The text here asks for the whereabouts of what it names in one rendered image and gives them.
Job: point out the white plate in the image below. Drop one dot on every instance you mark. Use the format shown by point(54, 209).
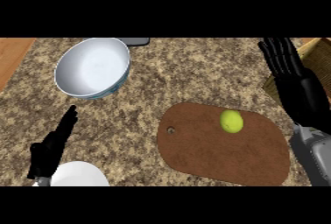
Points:
point(79, 175)

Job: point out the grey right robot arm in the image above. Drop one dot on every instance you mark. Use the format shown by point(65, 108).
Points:
point(313, 154)

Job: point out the white bowl with blue pattern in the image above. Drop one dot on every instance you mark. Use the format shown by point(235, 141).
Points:
point(91, 67)

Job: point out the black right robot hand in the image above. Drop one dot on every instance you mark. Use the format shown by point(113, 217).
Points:
point(301, 90)

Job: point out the dark grey flat object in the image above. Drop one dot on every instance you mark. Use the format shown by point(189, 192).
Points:
point(136, 41)

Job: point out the brown wooden cutting board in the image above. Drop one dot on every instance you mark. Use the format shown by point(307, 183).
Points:
point(221, 144)

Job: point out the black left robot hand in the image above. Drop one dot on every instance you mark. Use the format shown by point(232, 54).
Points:
point(48, 148)

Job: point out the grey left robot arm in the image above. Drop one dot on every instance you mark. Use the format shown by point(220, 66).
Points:
point(41, 182)

